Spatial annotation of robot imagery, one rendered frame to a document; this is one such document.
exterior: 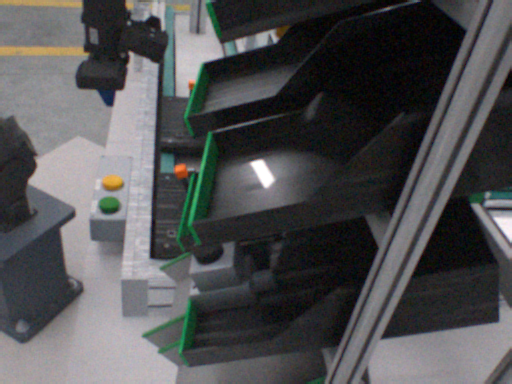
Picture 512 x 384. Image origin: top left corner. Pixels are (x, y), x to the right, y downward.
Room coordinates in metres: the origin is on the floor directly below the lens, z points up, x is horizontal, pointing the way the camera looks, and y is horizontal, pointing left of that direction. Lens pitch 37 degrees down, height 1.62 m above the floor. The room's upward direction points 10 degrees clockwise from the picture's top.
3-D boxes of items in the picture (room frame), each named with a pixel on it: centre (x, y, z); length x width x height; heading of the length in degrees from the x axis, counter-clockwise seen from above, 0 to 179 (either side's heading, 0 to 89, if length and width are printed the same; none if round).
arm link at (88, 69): (0.66, 0.24, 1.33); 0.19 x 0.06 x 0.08; 14
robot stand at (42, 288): (0.55, 0.37, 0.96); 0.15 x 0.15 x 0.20; 68
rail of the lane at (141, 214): (0.98, 0.28, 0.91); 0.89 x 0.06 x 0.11; 14
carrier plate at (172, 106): (1.08, 0.14, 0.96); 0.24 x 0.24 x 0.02; 14
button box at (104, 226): (0.78, 0.29, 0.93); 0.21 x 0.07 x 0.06; 14
